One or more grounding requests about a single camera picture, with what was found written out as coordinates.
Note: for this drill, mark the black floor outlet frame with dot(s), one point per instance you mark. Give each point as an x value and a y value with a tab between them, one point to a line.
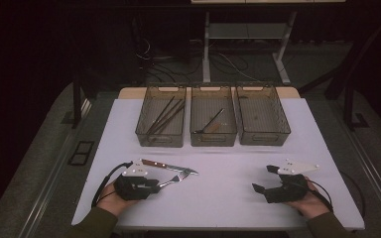
74	160

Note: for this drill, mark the black metal stand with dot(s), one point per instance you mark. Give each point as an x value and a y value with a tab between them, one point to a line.
77	105
347	105

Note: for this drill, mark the person's right hand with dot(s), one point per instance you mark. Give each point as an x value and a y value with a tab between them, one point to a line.
309	205

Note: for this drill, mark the metal spoon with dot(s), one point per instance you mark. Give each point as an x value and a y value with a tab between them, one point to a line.
211	120

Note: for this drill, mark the smoky clear plastic bin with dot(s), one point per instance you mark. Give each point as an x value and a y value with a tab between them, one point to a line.
168	140
211	140
261	115

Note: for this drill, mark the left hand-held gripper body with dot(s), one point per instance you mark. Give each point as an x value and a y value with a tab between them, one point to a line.
130	188

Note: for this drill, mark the person's left hand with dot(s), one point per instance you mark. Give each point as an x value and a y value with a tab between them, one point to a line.
110	201

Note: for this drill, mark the black chopstick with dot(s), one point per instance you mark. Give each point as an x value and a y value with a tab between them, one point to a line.
167	115
160	115

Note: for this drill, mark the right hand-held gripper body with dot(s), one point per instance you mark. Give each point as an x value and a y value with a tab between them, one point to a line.
291	190

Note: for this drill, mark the metal floor rail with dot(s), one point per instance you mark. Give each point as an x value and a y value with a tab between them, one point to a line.
46	198
377	184

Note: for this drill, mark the grey metal desk frame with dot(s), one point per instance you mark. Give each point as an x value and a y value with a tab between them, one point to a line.
206	49

